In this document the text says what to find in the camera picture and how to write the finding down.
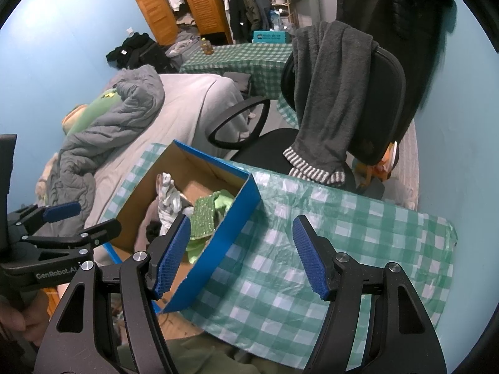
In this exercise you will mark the bed with grey sheet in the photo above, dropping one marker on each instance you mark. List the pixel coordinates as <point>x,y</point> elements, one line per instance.
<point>187,105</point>

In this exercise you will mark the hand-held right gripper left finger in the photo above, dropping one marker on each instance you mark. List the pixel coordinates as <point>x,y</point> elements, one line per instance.
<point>173,257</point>

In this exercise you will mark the white patterned cloth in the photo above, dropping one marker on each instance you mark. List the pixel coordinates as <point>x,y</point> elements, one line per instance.
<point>169,198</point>

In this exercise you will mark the green sequined cloth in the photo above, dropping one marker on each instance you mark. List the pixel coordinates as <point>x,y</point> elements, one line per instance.
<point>202,218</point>

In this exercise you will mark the dark hanging jackets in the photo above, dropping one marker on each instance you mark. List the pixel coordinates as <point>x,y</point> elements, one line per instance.
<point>249,4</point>

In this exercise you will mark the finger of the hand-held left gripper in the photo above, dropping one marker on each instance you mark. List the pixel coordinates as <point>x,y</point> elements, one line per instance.
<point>101,230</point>
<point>62,210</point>

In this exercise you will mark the black sock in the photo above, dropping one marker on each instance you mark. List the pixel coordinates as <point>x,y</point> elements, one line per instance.
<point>154,230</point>

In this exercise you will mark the person's left hand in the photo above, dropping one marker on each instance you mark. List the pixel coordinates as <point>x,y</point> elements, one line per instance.
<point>19,319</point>

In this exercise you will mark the orange snack bag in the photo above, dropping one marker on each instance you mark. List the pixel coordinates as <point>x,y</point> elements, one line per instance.
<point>384,167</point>

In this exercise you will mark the blue cardboard box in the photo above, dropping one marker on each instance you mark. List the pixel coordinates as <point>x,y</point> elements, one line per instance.
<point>226,249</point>

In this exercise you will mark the light grey clothes pile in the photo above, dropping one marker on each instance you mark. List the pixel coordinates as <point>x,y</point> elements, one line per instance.
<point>183,46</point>

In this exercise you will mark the white patterned cloth strip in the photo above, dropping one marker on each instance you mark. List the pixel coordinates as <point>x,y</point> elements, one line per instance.
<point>409,171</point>

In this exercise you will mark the black office chair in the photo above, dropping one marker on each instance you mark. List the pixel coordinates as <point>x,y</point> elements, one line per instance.
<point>386,97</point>

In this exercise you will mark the glass jar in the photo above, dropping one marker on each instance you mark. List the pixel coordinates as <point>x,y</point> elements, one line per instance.
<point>207,46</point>

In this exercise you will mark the grey fleece cloth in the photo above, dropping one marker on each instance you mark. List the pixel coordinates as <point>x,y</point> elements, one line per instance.
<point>150,214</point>

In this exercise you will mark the wooden louvered wardrobe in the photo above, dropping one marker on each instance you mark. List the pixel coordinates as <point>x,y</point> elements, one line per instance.
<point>202,0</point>

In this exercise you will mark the green checkered covered table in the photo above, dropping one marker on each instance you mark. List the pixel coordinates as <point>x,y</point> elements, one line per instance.
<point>241,58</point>

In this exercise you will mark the dark grey folded cloth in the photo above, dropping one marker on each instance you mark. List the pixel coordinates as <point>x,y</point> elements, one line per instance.
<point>237,80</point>

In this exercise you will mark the black clothes pile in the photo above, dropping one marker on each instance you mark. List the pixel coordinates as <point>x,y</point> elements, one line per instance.
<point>136,50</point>

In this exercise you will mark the black hanging coat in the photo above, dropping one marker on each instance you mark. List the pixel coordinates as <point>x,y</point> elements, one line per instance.
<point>401,15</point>

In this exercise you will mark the light green microfiber cloth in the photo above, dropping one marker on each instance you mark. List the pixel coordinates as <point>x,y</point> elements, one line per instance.
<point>226,200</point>

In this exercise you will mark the green plush toy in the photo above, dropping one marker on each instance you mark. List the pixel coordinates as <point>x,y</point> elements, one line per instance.
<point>89,115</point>

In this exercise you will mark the dark grey striped-cuff garment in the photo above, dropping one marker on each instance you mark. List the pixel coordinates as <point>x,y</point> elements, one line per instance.
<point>331,85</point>

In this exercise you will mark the green checkered tablecloth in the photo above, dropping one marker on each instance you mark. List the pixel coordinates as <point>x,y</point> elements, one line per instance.
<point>351,222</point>

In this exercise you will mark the grey quilt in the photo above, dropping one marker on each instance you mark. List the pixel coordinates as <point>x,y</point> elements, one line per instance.
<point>117,117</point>

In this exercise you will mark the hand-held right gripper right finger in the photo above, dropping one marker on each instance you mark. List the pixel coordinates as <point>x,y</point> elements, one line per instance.
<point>312,257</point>

